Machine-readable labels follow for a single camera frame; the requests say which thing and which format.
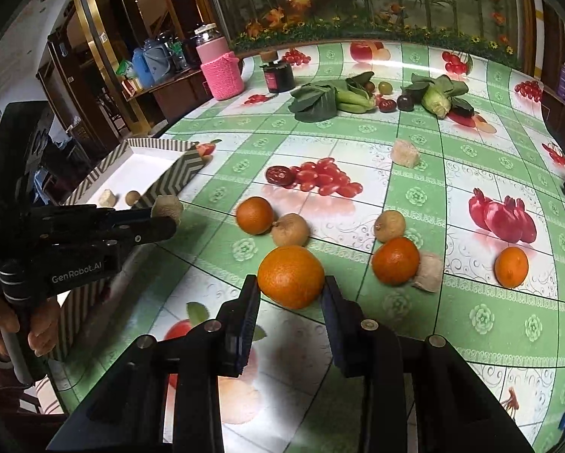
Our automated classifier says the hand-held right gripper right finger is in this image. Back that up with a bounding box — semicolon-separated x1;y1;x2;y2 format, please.
321;275;536;453

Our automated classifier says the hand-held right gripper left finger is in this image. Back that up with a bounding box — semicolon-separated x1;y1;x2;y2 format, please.
44;274;264;453

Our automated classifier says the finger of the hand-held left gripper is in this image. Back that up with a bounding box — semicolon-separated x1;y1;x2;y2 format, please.
96;206;154;223
100;218;178;249

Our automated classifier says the white box with chevron rim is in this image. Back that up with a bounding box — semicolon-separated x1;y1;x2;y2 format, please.
46;137;208;364

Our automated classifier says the round orange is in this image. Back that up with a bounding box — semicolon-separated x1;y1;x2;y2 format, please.
236;196;275;236
494;246;529;288
372;237;421;287
257;245;326;310

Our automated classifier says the person's left hand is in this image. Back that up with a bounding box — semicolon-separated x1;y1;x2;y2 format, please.
0;295;61;359

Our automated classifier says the brown wooden cabinet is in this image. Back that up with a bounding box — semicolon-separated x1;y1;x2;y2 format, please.
122;68;217;126

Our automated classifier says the blue plastic bottle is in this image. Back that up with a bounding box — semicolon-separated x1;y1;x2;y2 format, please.
131;47;157;88

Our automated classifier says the grey-blue jug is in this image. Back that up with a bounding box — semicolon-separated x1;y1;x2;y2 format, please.
144;33;174;83

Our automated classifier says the clear plastic bottle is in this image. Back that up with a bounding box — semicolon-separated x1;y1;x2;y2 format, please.
168;40;191;71

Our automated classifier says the jar with pink knitted sleeve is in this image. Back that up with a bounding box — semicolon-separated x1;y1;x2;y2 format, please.
195;23;245;101

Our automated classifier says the green fruit-print tablecloth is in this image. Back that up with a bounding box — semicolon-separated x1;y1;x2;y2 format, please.
42;40;565;453

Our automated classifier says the dark jar with pink label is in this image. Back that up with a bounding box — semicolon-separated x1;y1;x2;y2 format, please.
262;60;296;94

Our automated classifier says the green bok choy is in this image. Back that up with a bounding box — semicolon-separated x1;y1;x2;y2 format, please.
288;72;375;122
402;73;470;119

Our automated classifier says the green banana bunch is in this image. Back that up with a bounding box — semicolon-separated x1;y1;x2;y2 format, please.
335;89;377;114

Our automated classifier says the flower mural panel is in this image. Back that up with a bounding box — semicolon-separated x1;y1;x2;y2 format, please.
202;0;524;64

